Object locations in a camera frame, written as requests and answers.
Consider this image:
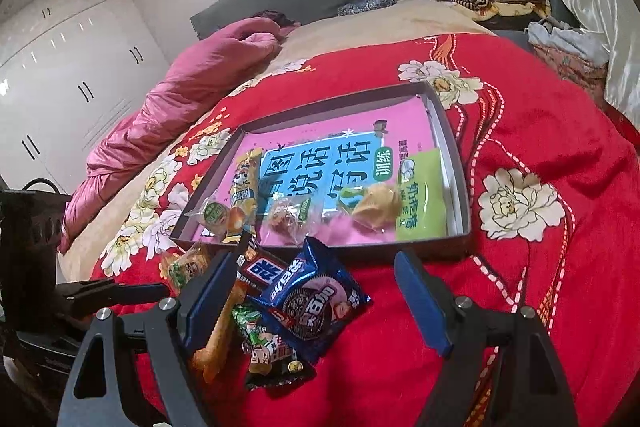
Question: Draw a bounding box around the green label cake packet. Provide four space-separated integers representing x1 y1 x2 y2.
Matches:
161 241 216 295
186 201 246 238

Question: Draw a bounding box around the blue patterned cloth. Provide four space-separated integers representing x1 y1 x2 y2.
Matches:
337 0 398 16

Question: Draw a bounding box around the dark purple cloth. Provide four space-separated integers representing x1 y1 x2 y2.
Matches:
252 9 301 38

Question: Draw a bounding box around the blue cookie packet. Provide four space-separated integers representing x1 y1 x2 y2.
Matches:
247 236 372 365

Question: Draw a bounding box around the light green pastry packet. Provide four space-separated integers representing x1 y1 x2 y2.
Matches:
336 147 448 243

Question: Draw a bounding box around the beige bed sheet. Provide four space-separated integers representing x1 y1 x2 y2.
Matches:
57 0 501 278

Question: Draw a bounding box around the brown chocolate bar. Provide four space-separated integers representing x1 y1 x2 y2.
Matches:
235 232 291 303

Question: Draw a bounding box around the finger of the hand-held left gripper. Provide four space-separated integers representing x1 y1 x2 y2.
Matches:
75 284 168 308
52 278 116 303

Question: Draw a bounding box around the clear pastry packet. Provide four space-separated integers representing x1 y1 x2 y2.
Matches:
260 194 326 248

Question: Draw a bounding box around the red floral blanket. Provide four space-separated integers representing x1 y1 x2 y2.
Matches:
90 32 640 427

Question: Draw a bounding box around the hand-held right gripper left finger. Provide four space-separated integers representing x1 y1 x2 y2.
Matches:
62 251 242 427

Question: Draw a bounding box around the yellow panda snack packet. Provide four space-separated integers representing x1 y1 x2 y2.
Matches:
222 148 264 244

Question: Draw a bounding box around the dark green snack packet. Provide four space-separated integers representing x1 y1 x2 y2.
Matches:
230 302 317 390

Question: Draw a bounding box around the pink book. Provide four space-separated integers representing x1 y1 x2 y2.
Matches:
200 99 463 243

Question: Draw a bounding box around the white satin curtain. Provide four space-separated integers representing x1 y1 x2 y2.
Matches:
517 0 640 122

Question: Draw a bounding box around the light blue clothes pile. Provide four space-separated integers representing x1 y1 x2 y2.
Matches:
527 18 611 68

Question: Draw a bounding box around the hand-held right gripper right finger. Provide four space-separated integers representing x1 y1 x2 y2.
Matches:
394 250 581 427

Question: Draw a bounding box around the white wardrobe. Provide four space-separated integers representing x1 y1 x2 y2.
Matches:
0 0 171 195

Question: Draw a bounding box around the pink quilt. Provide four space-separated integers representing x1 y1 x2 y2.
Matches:
57 18 283 253

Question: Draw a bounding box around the grey shallow box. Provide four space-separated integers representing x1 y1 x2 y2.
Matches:
170 81 472 260

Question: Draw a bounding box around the orange rice cracker packet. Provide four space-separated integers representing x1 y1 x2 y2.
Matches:
192 279 248 383

